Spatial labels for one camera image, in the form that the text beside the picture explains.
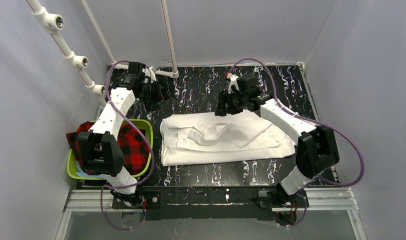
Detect white cloth sheet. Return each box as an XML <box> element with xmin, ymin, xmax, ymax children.
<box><xmin>160</xmin><ymin>110</ymin><xmax>295</xmax><ymax>167</ymax></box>

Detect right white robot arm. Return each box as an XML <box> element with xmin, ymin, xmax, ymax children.
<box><xmin>215</xmin><ymin>73</ymin><xmax>340</xmax><ymax>206</ymax></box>

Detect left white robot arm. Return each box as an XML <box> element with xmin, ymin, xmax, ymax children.
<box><xmin>77</xmin><ymin>61</ymin><xmax>169</xmax><ymax>205</ymax></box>

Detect red black plaid cloth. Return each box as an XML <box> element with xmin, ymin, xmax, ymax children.
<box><xmin>66</xmin><ymin>121</ymin><xmax>151</xmax><ymax>176</ymax></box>

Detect blue cloth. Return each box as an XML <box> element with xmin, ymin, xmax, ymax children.
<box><xmin>75</xmin><ymin>161</ymin><xmax>101</xmax><ymax>179</ymax></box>

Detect green plastic basket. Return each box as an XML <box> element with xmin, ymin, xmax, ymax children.
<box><xmin>66</xmin><ymin>119</ymin><xmax>154</xmax><ymax>181</ymax></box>

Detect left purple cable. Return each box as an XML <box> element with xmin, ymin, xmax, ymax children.
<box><xmin>100</xmin><ymin>60</ymin><xmax>156</xmax><ymax>231</ymax></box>

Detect purple cable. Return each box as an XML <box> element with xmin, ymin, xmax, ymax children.
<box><xmin>100</xmin><ymin>60</ymin><xmax>156</xmax><ymax>231</ymax></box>
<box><xmin>228</xmin><ymin>58</ymin><xmax>366</xmax><ymax>229</ymax></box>

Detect white PVC pipe frame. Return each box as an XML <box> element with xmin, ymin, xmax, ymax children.
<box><xmin>25</xmin><ymin>0</ymin><xmax>180</xmax><ymax>109</ymax></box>

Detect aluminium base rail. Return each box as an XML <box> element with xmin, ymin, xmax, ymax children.
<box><xmin>55</xmin><ymin>187</ymin><xmax>367</xmax><ymax>240</ymax></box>

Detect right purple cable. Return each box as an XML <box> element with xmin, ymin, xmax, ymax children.
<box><xmin>228</xmin><ymin>58</ymin><xmax>366</xmax><ymax>229</ymax></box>

